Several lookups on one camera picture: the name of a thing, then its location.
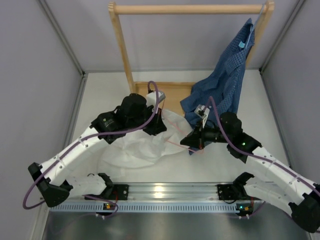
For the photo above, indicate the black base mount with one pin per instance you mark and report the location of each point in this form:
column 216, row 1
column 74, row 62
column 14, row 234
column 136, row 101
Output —
column 227, row 192
column 120, row 192

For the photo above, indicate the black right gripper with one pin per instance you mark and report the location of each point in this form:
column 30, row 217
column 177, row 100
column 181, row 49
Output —
column 195, row 139

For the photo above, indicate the light blue hanger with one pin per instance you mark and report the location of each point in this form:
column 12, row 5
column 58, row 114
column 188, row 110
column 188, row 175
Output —
column 250, row 39

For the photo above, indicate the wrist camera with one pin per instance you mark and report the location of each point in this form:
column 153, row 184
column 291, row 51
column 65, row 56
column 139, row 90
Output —
column 152, row 97
column 203, row 112

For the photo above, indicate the aluminium mounting rail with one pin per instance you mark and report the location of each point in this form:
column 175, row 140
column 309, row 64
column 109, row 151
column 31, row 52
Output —
column 172, row 191

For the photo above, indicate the blue checked shirt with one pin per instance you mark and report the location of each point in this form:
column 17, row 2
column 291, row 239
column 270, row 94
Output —
column 224, row 84

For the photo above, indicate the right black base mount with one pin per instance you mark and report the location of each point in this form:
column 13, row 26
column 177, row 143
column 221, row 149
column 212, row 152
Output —
column 227, row 192

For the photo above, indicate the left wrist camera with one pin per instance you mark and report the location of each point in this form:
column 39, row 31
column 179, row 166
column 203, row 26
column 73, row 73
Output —
column 152, row 97

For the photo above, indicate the slotted grey cable duct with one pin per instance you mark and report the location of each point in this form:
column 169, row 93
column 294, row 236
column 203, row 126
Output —
column 147, row 207

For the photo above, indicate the pink wire hanger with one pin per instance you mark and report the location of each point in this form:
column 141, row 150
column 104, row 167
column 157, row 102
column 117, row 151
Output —
column 200, row 151

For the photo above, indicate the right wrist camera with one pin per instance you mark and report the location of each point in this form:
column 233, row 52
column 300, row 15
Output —
column 203, row 112

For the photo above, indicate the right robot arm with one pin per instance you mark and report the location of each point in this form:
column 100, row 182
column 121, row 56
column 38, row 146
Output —
column 265, row 177

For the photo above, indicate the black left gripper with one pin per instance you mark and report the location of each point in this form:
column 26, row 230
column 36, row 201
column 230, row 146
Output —
column 158, row 126

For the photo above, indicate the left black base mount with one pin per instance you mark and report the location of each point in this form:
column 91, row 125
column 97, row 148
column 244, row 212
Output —
column 120, row 192

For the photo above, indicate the white shirt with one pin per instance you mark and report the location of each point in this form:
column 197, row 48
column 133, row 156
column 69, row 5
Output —
column 138, row 149

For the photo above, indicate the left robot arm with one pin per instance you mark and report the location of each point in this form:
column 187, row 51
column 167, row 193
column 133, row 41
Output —
column 53, row 177

